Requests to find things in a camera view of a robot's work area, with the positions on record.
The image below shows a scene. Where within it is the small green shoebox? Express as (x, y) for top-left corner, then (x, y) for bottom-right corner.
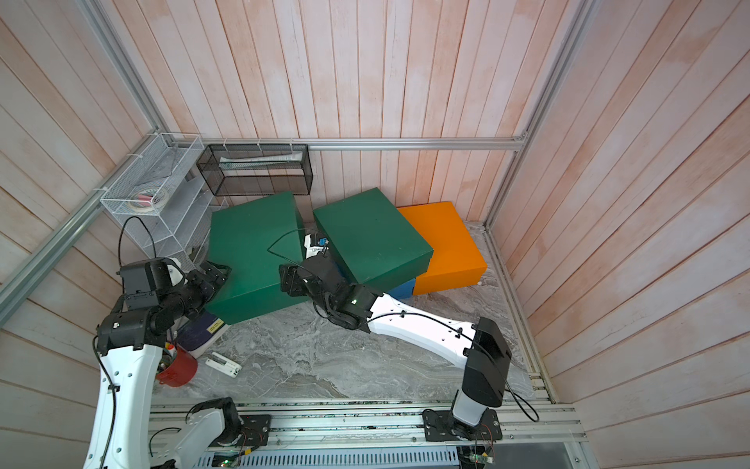
(206, 192), (307, 324)

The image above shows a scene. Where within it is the orange shoebox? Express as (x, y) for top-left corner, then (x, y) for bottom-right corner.
(400, 201), (488, 295)

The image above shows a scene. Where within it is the white wire shelf rack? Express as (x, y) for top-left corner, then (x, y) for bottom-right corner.
(101, 133), (229, 271)

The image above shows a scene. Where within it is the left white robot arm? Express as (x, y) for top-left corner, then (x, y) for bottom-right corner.
(84, 257), (243, 468)

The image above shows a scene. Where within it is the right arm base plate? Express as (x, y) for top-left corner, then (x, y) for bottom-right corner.
(422, 408), (503, 443)

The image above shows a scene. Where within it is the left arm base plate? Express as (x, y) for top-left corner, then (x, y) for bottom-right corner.
(208, 412), (271, 448)

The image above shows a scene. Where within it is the black mesh basket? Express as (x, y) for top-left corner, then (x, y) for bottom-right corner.
(196, 143), (314, 197)

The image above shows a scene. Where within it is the dark blue book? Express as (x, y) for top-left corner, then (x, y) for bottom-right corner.
(176, 312), (230, 359)

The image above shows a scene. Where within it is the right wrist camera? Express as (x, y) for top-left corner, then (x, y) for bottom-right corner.
(304, 233), (328, 258)

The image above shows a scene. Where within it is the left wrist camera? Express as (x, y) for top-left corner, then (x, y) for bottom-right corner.
(164, 257), (186, 286)

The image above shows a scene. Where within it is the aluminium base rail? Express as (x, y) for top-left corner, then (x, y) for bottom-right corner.
(148, 401), (596, 468)

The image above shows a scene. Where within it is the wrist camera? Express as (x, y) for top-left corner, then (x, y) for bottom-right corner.
(164, 257), (186, 286)
(304, 233), (328, 258)

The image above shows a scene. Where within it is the white small device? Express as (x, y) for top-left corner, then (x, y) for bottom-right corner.
(205, 352), (242, 378)

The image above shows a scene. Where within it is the blue shoebox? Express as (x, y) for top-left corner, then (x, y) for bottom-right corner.
(388, 279), (416, 301)

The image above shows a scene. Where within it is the large green shoebox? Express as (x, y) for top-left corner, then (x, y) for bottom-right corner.
(314, 188), (434, 292)

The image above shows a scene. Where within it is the red pen cup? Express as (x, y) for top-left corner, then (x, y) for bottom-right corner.
(155, 344), (198, 388)

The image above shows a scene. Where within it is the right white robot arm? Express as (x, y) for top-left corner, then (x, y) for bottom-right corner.
(279, 253), (512, 442)

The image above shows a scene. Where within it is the paper in mesh basket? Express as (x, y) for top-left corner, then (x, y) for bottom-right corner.
(219, 152), (304, 170)

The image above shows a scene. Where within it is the tape roll on shelf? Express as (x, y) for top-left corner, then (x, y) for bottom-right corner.
(127, 187), (169, 213)

